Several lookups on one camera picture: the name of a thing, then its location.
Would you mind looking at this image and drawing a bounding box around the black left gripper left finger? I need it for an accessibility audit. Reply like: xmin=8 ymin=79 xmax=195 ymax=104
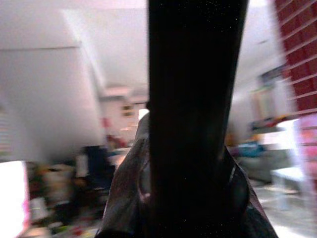
xmin=95 ymin=113 xmax=153 ymax=238

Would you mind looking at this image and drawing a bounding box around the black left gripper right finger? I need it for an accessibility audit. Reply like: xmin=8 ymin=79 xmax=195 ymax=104
xmin=222 ymin=145 xmax=278 ymax=238

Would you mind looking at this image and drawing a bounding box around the black broom handle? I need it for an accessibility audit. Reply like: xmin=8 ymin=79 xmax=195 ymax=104
xmin=147 ymin=0 xmax=250 ymax=238

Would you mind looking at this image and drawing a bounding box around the grey sofa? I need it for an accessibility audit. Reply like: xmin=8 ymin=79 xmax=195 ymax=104
xmin=235 ymin=147 xmax=295 ymax=183

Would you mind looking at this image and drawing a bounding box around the white table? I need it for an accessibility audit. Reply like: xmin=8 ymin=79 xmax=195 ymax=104
xmin=268 ymin=119 xmax=308 ymax=211

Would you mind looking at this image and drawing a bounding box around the red brick pillar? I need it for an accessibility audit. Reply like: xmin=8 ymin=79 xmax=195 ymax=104
xmin=273 ymin=0 xmax=317 ymax=117

